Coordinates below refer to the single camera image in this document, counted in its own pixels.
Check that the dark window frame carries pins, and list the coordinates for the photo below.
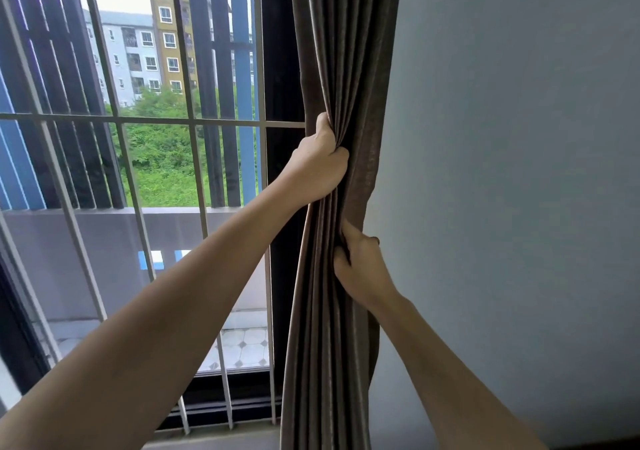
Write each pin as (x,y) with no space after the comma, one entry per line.
(282,64)

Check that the person's right forearm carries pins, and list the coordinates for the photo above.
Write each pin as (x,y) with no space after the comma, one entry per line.
(450,394)

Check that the dark vertical balcony slats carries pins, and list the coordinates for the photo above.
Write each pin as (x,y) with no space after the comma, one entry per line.
(225,149)

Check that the person's left hand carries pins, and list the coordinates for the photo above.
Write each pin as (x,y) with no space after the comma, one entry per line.
(315,169)

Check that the yellow apartment building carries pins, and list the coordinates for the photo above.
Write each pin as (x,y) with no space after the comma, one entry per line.
(172,29)

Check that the white window security grille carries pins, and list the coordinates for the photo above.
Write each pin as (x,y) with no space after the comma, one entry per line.
(150,118)

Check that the person's right hand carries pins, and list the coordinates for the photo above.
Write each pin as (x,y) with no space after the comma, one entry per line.
(365,269)

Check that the brown curtain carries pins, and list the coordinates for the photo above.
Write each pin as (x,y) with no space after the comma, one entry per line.
(345,39)

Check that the person's left forearm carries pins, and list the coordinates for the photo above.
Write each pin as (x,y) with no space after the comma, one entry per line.
(140,354)

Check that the green trees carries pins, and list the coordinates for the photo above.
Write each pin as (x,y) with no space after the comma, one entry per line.
(160,164)

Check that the grey white apartment building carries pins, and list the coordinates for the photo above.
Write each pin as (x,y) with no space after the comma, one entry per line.
(117,54)

